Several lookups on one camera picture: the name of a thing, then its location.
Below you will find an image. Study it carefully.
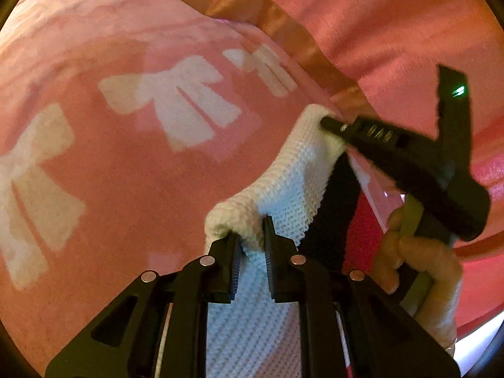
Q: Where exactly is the person's right hand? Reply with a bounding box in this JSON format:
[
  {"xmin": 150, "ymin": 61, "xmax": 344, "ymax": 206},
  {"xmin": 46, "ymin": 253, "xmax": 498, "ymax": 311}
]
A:
[{"xmin": 372, "ymin": 206, "xmax": 464, "ymax": 349}]

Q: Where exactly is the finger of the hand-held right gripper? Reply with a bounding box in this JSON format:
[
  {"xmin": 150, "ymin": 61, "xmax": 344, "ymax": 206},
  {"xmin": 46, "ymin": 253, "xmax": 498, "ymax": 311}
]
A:
[{"xmin": 320, "ymin": 114, "xmax": 446, "ymax": 185}]

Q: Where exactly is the pink bow-print blanket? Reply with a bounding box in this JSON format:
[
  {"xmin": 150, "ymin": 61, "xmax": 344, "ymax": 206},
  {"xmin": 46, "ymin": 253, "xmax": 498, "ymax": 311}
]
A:
[{"xmin": 0, "ymin": 0, "xmax": 381, "ymax": 377}]

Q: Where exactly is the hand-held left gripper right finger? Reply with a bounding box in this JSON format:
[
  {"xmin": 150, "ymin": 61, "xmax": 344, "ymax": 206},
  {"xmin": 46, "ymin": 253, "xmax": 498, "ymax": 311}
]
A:
[{"xmin": 264, "ymin": 215, "xmax": 461, "ymax": 378}]

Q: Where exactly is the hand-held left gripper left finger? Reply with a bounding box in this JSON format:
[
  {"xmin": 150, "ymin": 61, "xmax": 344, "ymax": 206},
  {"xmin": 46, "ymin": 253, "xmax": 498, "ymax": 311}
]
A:
[{"xmin": 45, "ymin": 232, "xmax": 242, "ymax": 378}]

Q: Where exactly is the white knit garment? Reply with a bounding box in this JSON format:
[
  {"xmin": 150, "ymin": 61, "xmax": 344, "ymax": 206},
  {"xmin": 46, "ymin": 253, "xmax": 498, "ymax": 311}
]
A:
[{"xmin": 204, "ymin": 103, "xmax": 361, "ymax": 378}]

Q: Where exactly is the red-pink cloth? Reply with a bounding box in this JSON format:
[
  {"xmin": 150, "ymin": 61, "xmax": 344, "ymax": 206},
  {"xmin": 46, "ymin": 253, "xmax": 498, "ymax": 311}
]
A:
[{"xmin": 342, "ymin": 124, "xmax": 504, "ymax": 341}]

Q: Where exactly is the pink bed sheet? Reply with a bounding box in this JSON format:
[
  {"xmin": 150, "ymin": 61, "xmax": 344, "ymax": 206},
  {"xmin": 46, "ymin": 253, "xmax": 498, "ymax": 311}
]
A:
[{"xmin": 126, "ymin": 0, "xmax": 504, "ymax": 158}]

